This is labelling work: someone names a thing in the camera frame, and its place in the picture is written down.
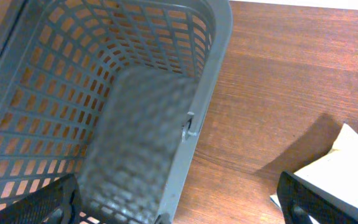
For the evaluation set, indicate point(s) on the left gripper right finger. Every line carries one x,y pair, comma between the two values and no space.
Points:
302,202

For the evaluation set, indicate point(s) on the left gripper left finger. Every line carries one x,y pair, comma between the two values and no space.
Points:
58,202

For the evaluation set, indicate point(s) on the white cream food pouch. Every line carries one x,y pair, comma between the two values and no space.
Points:
337,172

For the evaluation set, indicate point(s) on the grey plastic basket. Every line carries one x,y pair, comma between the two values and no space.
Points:
113,92

